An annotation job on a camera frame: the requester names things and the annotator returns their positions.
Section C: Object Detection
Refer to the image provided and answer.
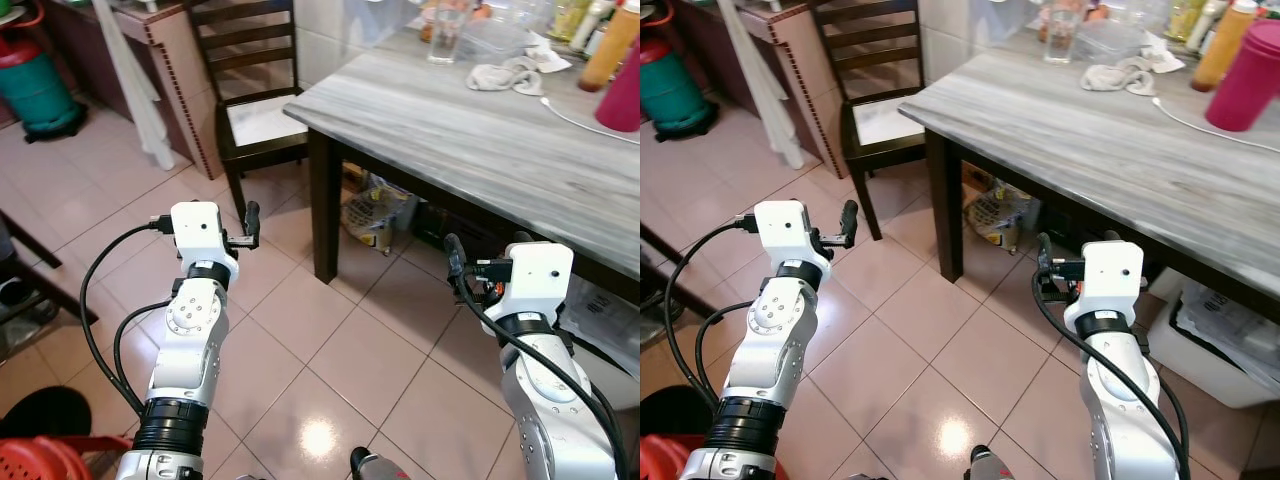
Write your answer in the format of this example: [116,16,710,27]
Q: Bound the printed plastic bag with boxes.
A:
[342,170,413,257]
[965,178,1036,256]

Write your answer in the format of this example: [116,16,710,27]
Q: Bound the dark wooden chair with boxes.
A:
[188,0,311,221]
[808,0,928,241]

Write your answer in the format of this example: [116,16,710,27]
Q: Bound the white plastic bin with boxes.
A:
[1147,268,1280,409]
[560,272,641,413]

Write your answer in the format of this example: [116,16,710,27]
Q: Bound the grey crumpled rag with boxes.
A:
[1080,57,1159,98]
[466,57,547,98]

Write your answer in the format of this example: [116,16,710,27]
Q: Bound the white hanging cloth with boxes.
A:
[715,0,806,171]
[92,0,178,171]

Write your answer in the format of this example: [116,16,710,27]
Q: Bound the magenta plastic cup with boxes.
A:
[1205,20,1280,133]
[595,38,641,134]

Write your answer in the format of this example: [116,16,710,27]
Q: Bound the white paper napkin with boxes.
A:
[525,35,573,73]
[1140,35,1186,73]

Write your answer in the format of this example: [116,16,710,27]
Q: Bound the clear plastic container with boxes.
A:
[1075,20,1151,63]
[462,18,538,63]

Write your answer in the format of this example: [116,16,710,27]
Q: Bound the orange bottle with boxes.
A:
[578,3,641,93]
[1190,0,1258,93]

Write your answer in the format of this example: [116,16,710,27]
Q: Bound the clear drinking glass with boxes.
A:
[427,3,471,66]
[1043,5,1084,66]

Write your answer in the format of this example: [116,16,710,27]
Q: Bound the robot right leg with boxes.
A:
[968,445,1016,480]
[350,447,413,480]

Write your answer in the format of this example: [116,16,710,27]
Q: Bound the white sauce bottle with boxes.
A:
[572,0,613,56]
[1185,0,1229,56]

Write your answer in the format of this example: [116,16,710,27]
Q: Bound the yellow green bottle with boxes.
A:
[548,0,589,43]
[1165,0,1206,43]

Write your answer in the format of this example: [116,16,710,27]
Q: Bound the black round seat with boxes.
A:
[0,385,93,441]
[640,385,716,438]

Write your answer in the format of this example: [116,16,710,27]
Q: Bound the red plastic basket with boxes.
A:
[640,433,716,480]
[0,435,133,480]

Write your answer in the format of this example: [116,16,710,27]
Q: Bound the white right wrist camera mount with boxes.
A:
[503,242,575,323]
[1063,241,1144,321]

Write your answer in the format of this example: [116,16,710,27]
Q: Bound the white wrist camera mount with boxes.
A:
[503,242,575,323]
[170,202,239,283]
[753,200,831,281]
[1063,241,1144,321]

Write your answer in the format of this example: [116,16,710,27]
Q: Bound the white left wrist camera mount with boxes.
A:
[170,202,239,283]
[753,200,831,281]

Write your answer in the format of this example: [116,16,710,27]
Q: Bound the dark wooden furniture frame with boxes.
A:
[640,222,701,346]
[0,208,101,353]

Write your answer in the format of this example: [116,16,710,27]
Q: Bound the white cable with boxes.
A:
[1152,96,1280,156]
[540,95,641,147]

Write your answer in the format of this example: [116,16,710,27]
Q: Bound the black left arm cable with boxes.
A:
[663,212,761,411]
[112,298,173,411]
[78,215,176,416]
[694,298,758,409]

